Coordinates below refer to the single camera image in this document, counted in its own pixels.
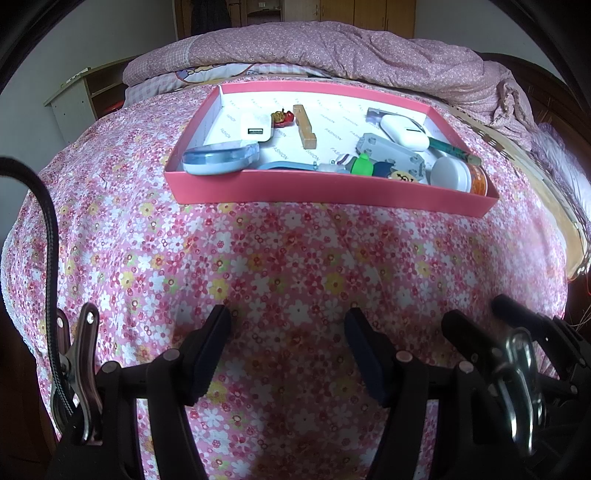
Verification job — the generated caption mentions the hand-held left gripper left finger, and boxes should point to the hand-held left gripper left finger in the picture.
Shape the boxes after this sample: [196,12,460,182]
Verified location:
[99,305,232,480]

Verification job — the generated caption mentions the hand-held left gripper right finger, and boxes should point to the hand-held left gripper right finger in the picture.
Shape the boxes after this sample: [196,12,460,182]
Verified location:
[344,307,497,480]

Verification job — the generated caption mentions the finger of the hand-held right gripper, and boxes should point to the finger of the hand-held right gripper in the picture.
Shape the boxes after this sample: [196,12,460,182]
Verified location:
[492,294,578,352]
[441,309,504,370]

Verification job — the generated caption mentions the white jar with orange label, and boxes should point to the white jar with orange label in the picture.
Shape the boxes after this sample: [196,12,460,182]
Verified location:
[431,157,489,195]

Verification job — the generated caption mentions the pink cardboard box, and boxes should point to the pink cardboard box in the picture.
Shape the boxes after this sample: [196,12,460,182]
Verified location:
[164,80,499,219]

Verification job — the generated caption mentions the green lighter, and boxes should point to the green lighter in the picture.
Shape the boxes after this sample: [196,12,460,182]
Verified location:
[427,137,482,166]

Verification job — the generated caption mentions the green and white toy figure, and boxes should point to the green and white toy figure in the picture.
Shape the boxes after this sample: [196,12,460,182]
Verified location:
[318,154,374,177]

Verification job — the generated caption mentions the light blue oval case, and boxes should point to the light blue oval case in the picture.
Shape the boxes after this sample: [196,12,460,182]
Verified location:
[181,141,262,176]

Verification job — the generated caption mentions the grey plastic block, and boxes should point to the grey plastic block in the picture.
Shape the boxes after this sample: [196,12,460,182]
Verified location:
[355,132,428,183]

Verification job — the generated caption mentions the white earbuds case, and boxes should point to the white earbuds case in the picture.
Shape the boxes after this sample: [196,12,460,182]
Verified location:
[379,114,430,152]

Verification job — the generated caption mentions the white charger plug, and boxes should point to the white charger plug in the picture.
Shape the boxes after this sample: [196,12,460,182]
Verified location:
[239,112,276,143]

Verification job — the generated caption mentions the wooden block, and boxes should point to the wooden block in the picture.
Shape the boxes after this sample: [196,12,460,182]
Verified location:
[293,104,318,149]

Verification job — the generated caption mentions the small grey case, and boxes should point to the small grey case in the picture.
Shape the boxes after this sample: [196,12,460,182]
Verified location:
[367,107,402,124]

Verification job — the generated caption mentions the pink floral bedsheet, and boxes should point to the pink floral bedsheet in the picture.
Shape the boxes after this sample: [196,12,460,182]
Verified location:
[0,88,571,480]

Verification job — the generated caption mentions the golden patterned blanket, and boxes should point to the golden patterned blanket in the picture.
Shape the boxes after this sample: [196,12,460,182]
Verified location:
[443,104,591,278]

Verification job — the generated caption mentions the silver purple pillow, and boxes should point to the silver purple pillow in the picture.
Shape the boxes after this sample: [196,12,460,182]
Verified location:
[531,122,591,222]

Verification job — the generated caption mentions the dark wooden headboard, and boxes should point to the dark wooden headboard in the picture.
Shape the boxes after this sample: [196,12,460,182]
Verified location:
[480,53,583,153]

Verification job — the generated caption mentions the wooden nightstand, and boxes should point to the wooden nightstand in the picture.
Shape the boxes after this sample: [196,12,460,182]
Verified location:
[44,58,139,137]

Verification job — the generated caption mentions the purple floral quilt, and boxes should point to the purple floral quilt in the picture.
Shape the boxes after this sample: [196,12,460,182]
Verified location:
[122,21,539,134]

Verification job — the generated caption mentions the dark hanging clothing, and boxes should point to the dark hanging clothing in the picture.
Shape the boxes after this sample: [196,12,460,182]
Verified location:
[191,0,232,35]

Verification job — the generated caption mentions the black braided cable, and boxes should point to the black braided cable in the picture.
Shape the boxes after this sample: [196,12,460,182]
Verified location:
[0,157,75,416]

